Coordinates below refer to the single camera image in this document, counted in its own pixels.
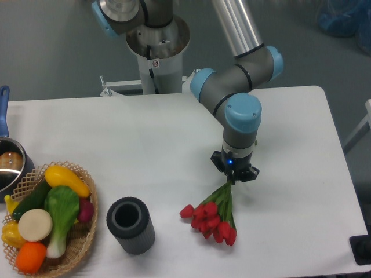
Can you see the red radish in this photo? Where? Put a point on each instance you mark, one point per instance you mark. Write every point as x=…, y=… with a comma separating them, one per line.
x=86, y=211

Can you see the green bok choy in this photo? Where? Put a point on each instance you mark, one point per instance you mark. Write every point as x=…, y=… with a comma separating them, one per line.
x=62, y=204

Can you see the blue handled saucepan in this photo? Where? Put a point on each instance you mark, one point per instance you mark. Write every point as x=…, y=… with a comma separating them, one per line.
x=15, y=163

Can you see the yellow bell pepper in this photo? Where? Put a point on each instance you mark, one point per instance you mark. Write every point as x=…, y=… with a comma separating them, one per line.
x=11, y=235

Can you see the dark grey ribbed vase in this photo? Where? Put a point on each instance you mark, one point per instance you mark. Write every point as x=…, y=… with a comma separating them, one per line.
x=129, y=221

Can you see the red tulip bouquet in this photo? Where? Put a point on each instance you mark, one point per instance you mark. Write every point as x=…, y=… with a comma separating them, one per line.
x=213, y=217

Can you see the orange fruit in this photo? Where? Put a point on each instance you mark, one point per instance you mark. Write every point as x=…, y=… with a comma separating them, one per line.
x=30, y=257

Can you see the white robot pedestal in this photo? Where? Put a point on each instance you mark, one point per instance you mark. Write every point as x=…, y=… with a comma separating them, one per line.
x=159, y=53

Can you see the blue plastic bag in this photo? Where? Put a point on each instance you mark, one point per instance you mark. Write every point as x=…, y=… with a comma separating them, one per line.
x=346, y=19

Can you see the yellow squash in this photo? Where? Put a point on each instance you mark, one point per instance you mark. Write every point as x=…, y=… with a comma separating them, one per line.
x=57, y=175

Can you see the yellow banana tip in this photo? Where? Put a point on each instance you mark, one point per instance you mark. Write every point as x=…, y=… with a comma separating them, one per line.
x=10, y=204

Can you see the white furniture leg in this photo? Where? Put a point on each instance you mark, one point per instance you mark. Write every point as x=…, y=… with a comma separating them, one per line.
x=362, y=128

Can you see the woven wicker basket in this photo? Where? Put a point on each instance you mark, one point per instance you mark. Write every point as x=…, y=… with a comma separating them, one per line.
x=79, y=238

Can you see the black device at edge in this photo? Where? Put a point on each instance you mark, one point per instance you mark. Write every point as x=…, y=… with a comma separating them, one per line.
x=360, y=246

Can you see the dark green cucumber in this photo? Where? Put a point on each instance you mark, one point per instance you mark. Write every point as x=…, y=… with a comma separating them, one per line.
x=34, y=200

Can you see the beige round disc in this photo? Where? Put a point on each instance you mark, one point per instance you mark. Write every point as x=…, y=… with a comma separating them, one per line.
x=35, y=225

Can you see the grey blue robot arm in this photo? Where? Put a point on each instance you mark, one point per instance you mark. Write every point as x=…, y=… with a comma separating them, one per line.
x=226, y=96

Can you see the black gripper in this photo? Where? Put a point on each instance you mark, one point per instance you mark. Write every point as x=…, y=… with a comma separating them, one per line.
x=227, y=163

